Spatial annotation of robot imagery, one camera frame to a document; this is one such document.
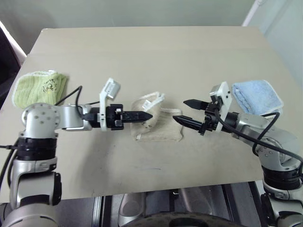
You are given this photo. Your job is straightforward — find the grey rounded housing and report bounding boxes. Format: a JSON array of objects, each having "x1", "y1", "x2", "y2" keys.
[{"x1": 117, "y1": 186, "x2": 229, "y2": 221}]

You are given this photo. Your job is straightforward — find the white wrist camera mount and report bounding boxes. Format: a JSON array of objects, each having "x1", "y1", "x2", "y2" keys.
[
  {"x1": 208, "y1": 81, "x2": 232, "y2": 132},
  {"x1": 98, "y1": 78, "x2": 122, "y2": 132}
]

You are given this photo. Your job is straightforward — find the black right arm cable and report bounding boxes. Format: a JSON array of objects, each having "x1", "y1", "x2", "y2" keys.
[{"x1": 213, "y1": 104, "x2": 303, "y2": 183}]

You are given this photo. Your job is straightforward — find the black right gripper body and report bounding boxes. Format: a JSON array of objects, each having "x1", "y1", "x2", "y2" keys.
[{"x1": 198, "y1": 100, "x2": 224, "y2": 137}]

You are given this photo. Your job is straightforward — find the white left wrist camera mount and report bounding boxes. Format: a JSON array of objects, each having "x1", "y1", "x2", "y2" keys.
[{"x1": 98, "y1": 78, "x2": 122, "y2": 132}]

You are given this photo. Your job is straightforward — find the dark panel with pale edge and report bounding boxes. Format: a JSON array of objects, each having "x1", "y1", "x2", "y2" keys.
[{"x1": 0, "y1": 20, "x2": 27, "y2": 112}]

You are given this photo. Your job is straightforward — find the blue folded towel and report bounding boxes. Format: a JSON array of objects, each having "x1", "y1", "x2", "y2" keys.
[{"x1": 231, "y1": 79, "x2": 284, "y2": 115}]

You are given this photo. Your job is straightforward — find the beige towel with white trim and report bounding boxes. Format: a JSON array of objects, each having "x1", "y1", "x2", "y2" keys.
[{"x1": 130, "y1": 91, "x2": 185, "y2": 143}]

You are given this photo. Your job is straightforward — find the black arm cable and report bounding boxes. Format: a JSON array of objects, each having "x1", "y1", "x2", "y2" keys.
[
  {"x1": 213, "y1": 104, "x2": 303, "y2": 183},
  {"x1": 0, "y1": 141, "x2": 19, "y2": 189},
  {"x1": 53, "y1": 85, "x2": 101, "y2": 122}
]

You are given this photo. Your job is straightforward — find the black metal rail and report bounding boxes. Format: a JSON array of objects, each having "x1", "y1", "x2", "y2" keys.
[{"x1": 93, "y1": 195, "x2": 113, "y2": 227}]

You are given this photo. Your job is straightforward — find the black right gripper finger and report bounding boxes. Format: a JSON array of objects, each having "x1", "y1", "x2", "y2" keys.
[
  {"x1": 183, "y1": 99, "x2": 209, "y2": 110},
  {"x1": 172, "y1": 115, "x2": 205, "y2": 131}
]

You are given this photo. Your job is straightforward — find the green folded towel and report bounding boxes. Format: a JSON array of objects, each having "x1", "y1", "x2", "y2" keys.
[{"x1": 11, "y1": 70, "x2": 70, "y2": 111}]

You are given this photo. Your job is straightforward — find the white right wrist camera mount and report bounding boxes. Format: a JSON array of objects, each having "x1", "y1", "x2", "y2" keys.
[{"x1": 208, "y1": 81, "x2": 232, "y2": 132}]

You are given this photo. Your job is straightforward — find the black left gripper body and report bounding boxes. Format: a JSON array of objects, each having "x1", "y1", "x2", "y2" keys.
[{"x1": 106, "y1": 103, "x2": 125, "y2": 131}]

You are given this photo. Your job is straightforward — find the white pipe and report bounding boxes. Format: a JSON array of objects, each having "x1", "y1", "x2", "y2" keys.
[{"x1": 241, "y1": 0, "x2": 262, "y2": 26}]

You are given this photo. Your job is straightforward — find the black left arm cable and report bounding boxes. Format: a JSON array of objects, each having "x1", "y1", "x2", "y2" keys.
[
  {"x1": 0, "y1": 141, "x2": 19, "y2": 189},
  {"x1": 53, "y1": 85, "x2": 101, "y2": 122}
]

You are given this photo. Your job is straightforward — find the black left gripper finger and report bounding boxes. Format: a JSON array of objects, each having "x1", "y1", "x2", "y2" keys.
[
  {"x1": 122, "y1": 116, "x2": 153, "y2": 123},
  {"x1": 122, "y1": 111, "x2": 153, "y2": 118}
]

